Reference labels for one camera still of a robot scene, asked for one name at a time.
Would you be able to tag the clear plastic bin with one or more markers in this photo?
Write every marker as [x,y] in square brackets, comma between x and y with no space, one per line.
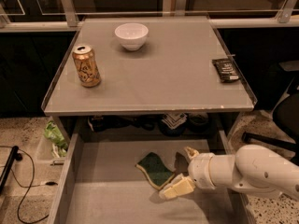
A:
[43,152]

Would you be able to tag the green yellow sponge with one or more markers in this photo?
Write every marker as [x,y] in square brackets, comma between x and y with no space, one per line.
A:
[155,171]

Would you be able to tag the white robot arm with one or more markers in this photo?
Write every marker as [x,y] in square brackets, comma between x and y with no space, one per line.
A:
[253,170]

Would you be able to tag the black snack packet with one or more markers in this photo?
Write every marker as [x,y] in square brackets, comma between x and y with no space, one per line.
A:
[225,70]

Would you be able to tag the black white patterned item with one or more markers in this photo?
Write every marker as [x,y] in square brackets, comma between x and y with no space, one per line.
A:
[173,121]

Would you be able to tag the grey open top drawer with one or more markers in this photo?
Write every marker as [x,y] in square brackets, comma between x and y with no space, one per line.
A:
[100,184]

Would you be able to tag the black bar stand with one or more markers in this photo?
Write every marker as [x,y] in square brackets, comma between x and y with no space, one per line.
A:
[11,158]

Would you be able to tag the white ceramic bowl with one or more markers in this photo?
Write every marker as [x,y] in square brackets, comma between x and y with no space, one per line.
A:
[132,36]

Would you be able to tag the black office chair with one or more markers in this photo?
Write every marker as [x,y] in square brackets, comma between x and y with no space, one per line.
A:
[286,117]

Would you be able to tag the metal railing frame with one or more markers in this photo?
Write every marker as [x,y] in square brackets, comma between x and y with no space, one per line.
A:
[68,15]

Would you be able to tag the grey cabinet counter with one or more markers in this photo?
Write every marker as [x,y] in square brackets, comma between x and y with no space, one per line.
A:
[173,71]

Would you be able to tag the green plastic bag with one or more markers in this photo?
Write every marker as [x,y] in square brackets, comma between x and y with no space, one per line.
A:
[59,146]

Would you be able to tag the gold soda can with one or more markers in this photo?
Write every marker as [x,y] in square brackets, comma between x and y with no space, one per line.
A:
[84,60]

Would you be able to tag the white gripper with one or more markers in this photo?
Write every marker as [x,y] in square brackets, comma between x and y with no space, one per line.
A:
[200,170]

